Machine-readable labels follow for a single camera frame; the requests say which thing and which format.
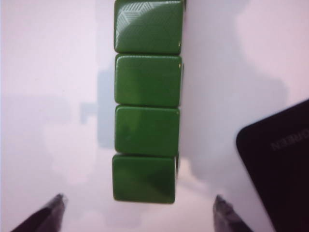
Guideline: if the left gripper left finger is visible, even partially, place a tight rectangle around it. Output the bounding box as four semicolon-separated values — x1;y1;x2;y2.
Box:
9;192;69;232

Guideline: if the black fabric desk mat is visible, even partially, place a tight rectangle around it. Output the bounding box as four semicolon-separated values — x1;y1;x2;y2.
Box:
236;98;309;232

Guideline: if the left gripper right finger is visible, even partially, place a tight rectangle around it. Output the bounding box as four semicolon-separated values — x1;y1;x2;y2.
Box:
212;194;254;232

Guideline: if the green white mahjong tile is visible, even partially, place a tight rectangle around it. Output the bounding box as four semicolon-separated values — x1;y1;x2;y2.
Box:
113;0;186;55
112;152;180;205
114;104;182;158
114;54;185;109

